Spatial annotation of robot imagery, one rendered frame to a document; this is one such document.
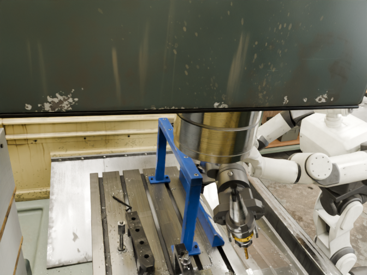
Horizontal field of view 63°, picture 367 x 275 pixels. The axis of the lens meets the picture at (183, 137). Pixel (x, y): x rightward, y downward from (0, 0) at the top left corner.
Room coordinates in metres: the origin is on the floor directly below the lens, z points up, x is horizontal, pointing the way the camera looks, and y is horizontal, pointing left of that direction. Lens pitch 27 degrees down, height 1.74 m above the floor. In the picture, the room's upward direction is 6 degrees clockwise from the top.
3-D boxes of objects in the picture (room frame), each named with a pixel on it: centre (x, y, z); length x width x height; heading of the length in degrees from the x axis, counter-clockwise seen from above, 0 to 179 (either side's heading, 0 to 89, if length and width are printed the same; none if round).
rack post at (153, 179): (1.19, 0.10, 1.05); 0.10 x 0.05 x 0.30; 109
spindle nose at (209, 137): (0.53, -0.06, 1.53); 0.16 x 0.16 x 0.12
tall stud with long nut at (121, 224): (0.75, 0.18, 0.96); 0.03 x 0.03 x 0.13
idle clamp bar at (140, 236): (0.76, 0.12, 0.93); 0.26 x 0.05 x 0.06; 24
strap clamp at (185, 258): (0.64, -0.04, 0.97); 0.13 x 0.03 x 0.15; 19
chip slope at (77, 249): (1.14, 0.15, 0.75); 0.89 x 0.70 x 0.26; 109
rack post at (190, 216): (0.78, -0.05, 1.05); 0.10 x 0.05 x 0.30; 109
